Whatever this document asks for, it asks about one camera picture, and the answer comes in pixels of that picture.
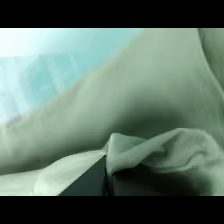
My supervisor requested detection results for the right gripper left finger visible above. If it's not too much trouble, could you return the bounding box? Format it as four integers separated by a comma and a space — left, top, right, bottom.
59, 156, 108, 197

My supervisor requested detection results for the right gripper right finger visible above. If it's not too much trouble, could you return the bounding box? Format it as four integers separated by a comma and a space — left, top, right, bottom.
109, 164, 188, 197

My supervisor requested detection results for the pale green garment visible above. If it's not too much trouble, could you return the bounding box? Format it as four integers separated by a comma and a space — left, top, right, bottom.
0, 27, 224, 197

